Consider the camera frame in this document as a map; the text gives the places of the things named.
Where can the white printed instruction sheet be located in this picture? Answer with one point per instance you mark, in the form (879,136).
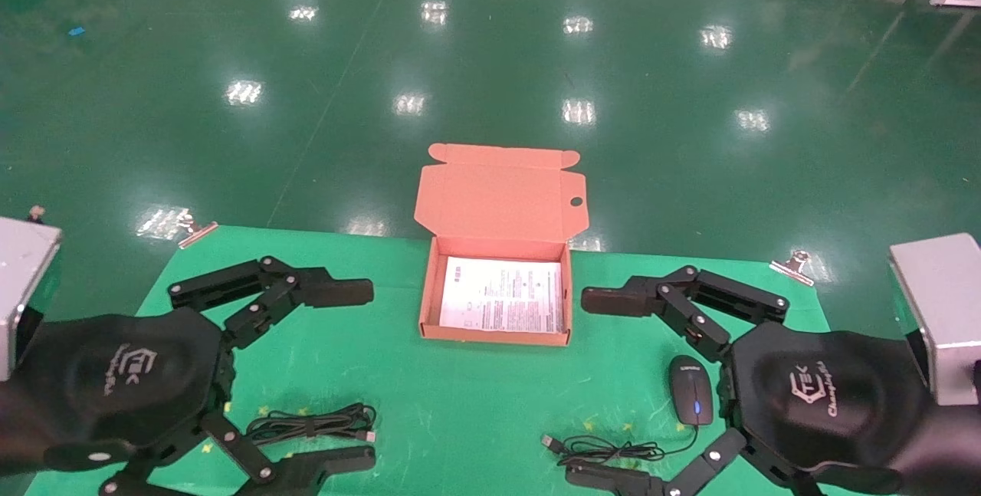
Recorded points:
(502,293)

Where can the silver binder clip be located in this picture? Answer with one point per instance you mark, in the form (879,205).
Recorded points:
(195,231)
(793,267)

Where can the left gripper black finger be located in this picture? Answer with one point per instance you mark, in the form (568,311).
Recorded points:
(329,291)

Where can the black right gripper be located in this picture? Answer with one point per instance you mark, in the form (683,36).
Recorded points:
(820,396)

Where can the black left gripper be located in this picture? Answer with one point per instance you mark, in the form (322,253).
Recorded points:
(115,381)

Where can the blue tape scrap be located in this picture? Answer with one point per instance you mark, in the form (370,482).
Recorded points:
(75,31)

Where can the green table cloth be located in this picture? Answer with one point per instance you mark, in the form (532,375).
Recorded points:
(460,404)

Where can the open brown cardboard box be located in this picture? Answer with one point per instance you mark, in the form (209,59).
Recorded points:
(498,197)

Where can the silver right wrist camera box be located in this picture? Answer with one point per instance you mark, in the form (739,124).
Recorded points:
(943,312)

